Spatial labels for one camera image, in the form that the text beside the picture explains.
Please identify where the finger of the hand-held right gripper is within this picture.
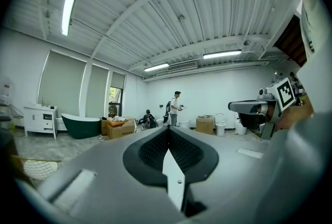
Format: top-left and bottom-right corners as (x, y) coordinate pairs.
(228, 100), (262, 118)
(238, 113), (267, 132)

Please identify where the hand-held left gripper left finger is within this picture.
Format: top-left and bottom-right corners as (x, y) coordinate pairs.
(14, 125), (182, 224)

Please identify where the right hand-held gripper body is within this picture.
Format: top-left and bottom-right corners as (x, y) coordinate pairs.
(256, 77), (297, 141)

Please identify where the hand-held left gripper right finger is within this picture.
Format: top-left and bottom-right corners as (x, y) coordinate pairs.
(168, 125), (272, 224)

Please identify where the person's right forearm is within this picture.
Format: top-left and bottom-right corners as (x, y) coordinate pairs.
(275, 103), (315, 132)

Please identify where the white trash bin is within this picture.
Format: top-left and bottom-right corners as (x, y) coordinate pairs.
(214, 113), (225, 137)

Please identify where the closed cardboard box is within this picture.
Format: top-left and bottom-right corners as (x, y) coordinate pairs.
(196, 115), (216, 136)

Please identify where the open cardboard box with cloths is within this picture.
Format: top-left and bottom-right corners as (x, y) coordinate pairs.
(106, 115), (136, 140)

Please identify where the dark wooden panel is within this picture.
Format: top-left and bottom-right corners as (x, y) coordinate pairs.
(273, 14), (308, 67)

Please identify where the dark green freestanding tub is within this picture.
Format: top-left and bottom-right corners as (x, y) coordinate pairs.
(61, 113), (102, 140)

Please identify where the ceiling tube light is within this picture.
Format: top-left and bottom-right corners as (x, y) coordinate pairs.
(202, 49), (243, 60)
(143, 62), (170, 73)
(61, 0), (77, 37)

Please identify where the person's cream shirt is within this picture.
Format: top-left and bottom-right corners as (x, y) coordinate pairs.
(295, 0), (332, 115)

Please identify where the ceiling air vent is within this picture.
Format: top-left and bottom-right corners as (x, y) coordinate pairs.
(167, 60), (198, 73)

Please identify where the dark framed window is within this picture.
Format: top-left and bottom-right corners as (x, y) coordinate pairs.
(108, 87), (122, 118)

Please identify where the white vanity cabinet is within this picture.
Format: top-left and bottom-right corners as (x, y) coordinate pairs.
(23, 103), (58, 140)

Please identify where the narrow gray roller blind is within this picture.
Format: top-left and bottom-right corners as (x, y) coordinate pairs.
(85, 63), (110, 119)

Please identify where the short gray roller blind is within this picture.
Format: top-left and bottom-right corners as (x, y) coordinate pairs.
(110, 71), (126, 88)

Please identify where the wide gray roller blind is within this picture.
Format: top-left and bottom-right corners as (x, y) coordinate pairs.
(38, 49), (88, 118)

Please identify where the gold wire chair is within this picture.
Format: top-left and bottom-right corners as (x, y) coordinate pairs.
(10, 155), (63, 188)

